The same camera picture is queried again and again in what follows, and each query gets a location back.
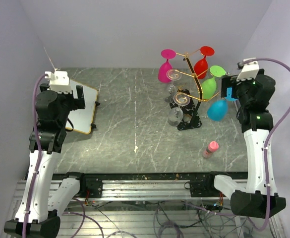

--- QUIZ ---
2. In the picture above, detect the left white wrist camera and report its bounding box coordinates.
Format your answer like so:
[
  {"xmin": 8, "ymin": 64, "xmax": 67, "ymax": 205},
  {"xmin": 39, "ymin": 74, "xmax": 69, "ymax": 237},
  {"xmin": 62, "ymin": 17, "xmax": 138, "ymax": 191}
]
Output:
[{"xmin": 45, "ymin": 71, "xmax": 72, "ymax": 94}]

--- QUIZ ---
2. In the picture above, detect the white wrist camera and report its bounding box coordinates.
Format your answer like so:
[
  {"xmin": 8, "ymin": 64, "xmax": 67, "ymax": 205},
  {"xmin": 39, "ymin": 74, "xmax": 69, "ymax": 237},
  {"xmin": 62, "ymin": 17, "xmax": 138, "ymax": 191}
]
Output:
[
  {"xmin": 236, "ymin": 58, "xmax": 259, "ymax": 81},
  {"xmin": 45, "ymin": 71, "xmax": 72, "ymax": 94}
]

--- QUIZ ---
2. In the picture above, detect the cable tangle under table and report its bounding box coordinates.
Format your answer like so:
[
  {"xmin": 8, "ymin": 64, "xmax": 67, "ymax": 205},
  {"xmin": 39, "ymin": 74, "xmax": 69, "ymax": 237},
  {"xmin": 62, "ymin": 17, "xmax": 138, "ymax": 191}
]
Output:
[{"xmin": 85, "ymin": 198, "xmax": 257, "ymax": 238}]

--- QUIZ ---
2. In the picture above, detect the purple cable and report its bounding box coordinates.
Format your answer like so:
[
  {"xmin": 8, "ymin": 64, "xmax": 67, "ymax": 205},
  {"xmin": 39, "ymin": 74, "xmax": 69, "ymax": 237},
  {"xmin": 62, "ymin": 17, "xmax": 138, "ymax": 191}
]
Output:
[
  {"xmin": 181, "ymin": 57, "xmax": 290, "ymax": 232},
  {"xmin": 22, "ymin": 73, "xmax": 103, "ymax": 238}
]

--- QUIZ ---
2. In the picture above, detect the black marbled rack base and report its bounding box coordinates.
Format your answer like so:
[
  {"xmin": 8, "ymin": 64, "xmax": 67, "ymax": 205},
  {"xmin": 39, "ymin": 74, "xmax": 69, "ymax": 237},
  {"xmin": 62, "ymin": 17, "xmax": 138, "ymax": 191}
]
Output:
[{"xmin": 169, "ymin": 89, "xmax": 202, "ymax": 131}]

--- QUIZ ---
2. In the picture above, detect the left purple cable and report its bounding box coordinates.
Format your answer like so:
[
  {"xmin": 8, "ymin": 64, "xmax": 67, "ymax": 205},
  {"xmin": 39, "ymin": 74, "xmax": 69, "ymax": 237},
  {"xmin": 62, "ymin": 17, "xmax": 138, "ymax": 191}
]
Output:
[{"xmin": 22, "ymin": 73, "xmax": 103, "ymax": 238}]

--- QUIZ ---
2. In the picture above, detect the red wine glass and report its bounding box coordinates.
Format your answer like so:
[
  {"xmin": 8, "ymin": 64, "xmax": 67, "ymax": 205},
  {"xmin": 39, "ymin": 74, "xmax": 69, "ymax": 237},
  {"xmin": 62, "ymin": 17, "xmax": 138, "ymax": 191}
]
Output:
[{"xmin": 194, "ymin": 46, "xmax": 215, "ymax": 79}]

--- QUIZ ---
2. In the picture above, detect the clear glass front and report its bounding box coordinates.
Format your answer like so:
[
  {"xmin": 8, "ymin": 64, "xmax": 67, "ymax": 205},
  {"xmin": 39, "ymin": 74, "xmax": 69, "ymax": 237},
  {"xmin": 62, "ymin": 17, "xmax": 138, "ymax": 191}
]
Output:
[{"xmin": 168, "ymin": 92, "xmax": 190, "ymax": 126}]

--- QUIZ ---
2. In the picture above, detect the aluminium mounting rail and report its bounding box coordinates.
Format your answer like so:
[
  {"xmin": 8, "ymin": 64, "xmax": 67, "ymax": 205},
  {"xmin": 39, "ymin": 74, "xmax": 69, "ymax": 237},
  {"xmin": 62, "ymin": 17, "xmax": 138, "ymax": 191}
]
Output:
[{"xmin": 13, "ymin": 179, "xmax": 247, "ymax": 201}]

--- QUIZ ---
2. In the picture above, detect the green wine glass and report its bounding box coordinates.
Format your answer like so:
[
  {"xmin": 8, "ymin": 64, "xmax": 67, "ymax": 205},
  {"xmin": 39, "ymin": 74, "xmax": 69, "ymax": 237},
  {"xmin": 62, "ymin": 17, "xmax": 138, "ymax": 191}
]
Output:
[{"xmin": 202, "ymin": 65, "xmax": 226, "ymax": 100}]

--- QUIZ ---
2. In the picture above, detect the gold wine glass rack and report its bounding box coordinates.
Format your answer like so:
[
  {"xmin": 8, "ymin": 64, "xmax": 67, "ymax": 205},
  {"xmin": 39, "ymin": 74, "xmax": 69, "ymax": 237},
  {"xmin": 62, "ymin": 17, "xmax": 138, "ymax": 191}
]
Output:
[{"xmin": 171, "ymin": 48, "xmax": 225, "ymax": 104}]

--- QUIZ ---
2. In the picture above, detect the magenta wine glass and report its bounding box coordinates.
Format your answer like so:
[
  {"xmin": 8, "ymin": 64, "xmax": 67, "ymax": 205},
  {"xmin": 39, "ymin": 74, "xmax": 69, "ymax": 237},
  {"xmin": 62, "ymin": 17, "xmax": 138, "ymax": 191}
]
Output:
[{"xmin": 158, "ymin": 49, "xmax": 176, "ymax": 83}]

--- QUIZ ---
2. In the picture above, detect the pink small bottle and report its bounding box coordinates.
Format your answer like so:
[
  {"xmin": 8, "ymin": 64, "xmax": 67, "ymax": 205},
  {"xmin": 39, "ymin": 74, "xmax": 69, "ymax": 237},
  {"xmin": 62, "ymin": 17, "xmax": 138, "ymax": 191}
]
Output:
[{"xmin": 203, "ymin": 141, "xmax": 219, "ymax": 158}]

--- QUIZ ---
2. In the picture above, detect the blue wine glass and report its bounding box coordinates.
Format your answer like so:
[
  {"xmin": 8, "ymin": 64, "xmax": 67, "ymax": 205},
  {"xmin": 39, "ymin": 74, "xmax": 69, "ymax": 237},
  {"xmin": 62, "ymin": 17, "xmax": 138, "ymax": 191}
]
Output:
[{"xmin": 207, "ymin": 87, "xmax": 237, "ymax": 121}]

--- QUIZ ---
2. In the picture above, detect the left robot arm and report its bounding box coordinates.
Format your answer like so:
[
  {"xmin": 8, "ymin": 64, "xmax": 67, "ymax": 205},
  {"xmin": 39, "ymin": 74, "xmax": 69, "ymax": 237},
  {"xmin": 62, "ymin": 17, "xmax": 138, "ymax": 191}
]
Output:
[{"xmin": 4, "ymin": 84, "xmax": 87, "ymax": 238}]

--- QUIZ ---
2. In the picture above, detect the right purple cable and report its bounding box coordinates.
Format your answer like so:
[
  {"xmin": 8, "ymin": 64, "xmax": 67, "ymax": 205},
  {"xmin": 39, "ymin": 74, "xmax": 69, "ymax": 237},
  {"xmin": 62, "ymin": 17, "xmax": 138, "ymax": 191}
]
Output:
[{"xmin": 181, "ymin": 57, "xmax": 290, "ymax": 232}]

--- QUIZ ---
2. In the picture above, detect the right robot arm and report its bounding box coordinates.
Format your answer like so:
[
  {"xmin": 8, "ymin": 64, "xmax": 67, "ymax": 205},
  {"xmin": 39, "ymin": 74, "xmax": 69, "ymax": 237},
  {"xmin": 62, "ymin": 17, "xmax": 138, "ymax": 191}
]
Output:
[{"xmin": 204, "ymin": 73, "xmax": 286, "ymax": 219}]

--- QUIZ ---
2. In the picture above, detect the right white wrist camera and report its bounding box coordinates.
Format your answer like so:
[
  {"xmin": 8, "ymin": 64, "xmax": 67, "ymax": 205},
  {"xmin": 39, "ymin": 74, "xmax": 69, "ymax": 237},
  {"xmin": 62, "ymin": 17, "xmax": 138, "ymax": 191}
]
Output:
[{"xmin": 236, "ymin": 58, "xmax": 259, "ymax": 81}]

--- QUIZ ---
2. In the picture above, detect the clear glass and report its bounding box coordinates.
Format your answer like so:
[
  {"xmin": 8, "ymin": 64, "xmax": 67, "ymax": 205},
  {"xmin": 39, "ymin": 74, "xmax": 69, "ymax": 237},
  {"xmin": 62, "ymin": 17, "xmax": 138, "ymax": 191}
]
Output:
[
  {"xmin": 164, "ymin": 69, "xmax": 181, "ymax": 103},
  {"xmin": 168, "ymin": 92, "xmax": 190, "ymax": 126}
]

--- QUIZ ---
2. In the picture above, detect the white board gold frame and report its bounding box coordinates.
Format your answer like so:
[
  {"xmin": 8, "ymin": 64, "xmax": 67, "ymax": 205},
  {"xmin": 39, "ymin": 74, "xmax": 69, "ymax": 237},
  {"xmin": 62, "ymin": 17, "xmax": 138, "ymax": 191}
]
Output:
[{"xmin": 66, "ymin": 80, "xmax": 98, "ymax": 134}]

